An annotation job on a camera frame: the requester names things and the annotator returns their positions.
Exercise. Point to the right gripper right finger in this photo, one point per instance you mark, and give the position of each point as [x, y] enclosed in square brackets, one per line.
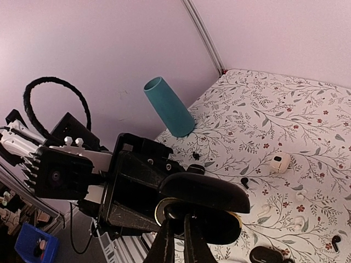
[196, 249]

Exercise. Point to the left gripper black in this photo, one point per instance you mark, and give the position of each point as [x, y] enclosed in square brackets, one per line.
[137, 167]

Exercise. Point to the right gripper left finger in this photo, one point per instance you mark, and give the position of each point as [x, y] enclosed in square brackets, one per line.
[162, 249]

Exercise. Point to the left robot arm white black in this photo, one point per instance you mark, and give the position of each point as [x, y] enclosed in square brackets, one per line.
[69, 135]

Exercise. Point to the small black earbud case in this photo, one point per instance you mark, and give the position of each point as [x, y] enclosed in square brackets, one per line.
[196, 169]

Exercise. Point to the black open oval case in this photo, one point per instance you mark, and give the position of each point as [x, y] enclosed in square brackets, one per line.
[261, 254]

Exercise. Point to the black earbud near mug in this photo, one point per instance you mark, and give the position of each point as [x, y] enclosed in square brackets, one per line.
[196, 156]

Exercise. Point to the teal cup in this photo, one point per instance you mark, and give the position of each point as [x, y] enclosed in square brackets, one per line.
[169, 107]

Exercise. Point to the white earbud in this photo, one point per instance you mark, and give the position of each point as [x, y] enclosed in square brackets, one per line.
[299, 223]
[265, 210]

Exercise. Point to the black earbud centre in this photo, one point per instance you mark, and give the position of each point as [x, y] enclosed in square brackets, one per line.
[244, 181]

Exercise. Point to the blue parts bin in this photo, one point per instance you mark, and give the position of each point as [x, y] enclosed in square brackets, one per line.
[34, 245]

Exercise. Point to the black earbud right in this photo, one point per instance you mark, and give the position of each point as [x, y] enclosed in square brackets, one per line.
[335, 239]

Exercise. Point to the floral table mat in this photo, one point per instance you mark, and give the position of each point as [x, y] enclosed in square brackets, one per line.
[246, 118]

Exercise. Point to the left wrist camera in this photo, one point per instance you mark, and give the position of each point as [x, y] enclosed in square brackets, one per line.
[54, 174]

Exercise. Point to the left metal corner post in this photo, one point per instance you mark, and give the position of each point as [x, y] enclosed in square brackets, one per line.
[204, 35]

